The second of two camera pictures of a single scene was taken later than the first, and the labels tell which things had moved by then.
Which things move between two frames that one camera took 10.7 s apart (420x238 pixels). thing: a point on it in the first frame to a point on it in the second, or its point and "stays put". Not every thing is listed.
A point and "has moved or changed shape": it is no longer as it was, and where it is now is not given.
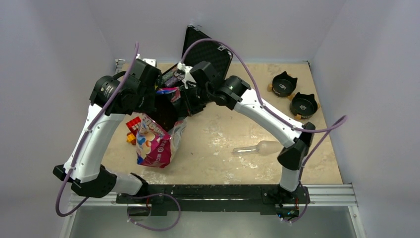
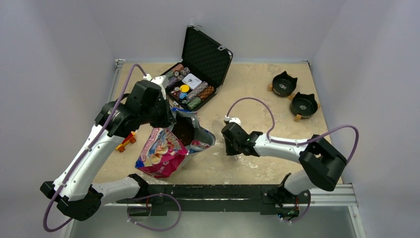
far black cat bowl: x=284 y=85 stays put
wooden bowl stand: x=290 y=97 stays put
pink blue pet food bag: x=156 y=144 has moved or changed shape
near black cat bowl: x=305 y=105 stays put
